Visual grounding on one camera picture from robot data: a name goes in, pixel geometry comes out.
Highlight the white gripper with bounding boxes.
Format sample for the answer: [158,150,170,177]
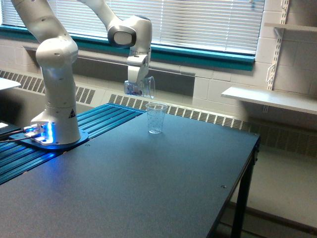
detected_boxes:
[127,54,150,83]

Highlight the clear plastic cup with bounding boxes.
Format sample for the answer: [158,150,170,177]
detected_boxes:
[146,102,167,134]
[124,76,156,99]

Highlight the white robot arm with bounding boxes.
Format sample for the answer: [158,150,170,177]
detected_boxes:
[13,0,152,146]

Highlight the clear plastic cup on table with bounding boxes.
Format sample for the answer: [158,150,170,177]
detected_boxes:
[146,102,167,134]

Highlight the white window blinds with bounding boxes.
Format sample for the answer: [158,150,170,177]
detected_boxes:
[0,0,265,55]

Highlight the teal window sill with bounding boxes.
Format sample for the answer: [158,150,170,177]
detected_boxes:
[0,24,256,72]

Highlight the white tabletop at left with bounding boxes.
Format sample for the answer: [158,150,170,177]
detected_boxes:
[0,78,21,90]

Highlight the baseboard radiator vent cover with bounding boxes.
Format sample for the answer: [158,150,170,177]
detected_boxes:
[0,70,317,157]

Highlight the black table leg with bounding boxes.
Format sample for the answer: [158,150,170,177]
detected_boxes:
[230,138,261,238]

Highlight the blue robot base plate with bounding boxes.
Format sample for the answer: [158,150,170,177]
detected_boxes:
[18,130,89,151]

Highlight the black cable lower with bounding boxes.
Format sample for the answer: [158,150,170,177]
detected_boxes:
[0,135,32,143]

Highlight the black cable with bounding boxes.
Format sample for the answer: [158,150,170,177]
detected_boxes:
[0,127,27,136]
[0,135,32,143]

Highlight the white shelf rail standard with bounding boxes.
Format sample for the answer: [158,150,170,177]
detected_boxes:
[265,0,290,91]

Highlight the black cable upper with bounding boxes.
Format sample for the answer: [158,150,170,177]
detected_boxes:
[0,127,27,136]

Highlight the blue slotted aluminium rail panel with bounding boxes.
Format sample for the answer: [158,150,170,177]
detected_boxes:
[0,103,145,184]

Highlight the white lower wall shelf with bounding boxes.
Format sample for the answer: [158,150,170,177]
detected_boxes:
[221,86,317,115]

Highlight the white wall shelf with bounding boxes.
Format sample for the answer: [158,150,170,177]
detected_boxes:
[221,86,317,115]
[264,23,317,32]

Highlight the white upper wall shelf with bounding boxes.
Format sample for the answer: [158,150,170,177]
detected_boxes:
[264,23,317,32]

